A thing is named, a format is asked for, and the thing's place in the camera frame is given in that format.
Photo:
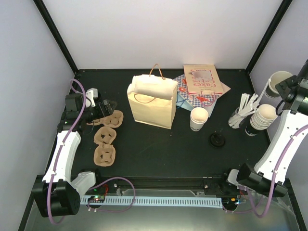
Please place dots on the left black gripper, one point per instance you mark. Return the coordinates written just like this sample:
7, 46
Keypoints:
102, 113

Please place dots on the kraft paper bag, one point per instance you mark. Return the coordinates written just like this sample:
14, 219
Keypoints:
152, 99

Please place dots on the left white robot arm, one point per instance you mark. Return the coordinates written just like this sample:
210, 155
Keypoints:
57, 194

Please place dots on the small circuit board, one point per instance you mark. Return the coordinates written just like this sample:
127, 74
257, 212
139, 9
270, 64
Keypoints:
96, 199

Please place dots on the white stirrer packets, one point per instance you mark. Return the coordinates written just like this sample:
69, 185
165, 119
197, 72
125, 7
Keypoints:
248, 105

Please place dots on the light blue cable duct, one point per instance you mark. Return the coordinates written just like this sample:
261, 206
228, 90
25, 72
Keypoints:
157, 201

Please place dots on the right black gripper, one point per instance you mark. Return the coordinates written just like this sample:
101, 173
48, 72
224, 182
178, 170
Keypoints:
282, 86

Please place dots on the clear stirrer holder cup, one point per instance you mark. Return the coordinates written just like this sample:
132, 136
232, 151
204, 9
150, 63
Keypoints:
236, 120

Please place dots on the blue checkered paper bag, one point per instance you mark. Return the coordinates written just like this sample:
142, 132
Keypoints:
199, 100

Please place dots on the light blue paper bag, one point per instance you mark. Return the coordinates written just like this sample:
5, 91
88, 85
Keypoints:
182, 103

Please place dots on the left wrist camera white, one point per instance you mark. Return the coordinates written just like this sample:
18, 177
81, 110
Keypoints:
91, 96

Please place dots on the single white stirrer packet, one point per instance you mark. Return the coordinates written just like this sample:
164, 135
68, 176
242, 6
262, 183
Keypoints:
263, 92

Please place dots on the black lid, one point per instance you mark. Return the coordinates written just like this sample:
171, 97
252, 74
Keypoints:
217, 140

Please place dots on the pink cakes paper bag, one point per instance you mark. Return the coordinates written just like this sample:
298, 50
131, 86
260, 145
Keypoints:
203, 80

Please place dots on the single black paper cup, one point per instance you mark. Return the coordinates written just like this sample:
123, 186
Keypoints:
276, 78

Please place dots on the pulp cup carrier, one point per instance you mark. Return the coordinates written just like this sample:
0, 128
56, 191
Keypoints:
113, 121
105, 153

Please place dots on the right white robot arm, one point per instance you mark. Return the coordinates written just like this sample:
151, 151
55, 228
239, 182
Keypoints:
268, 175

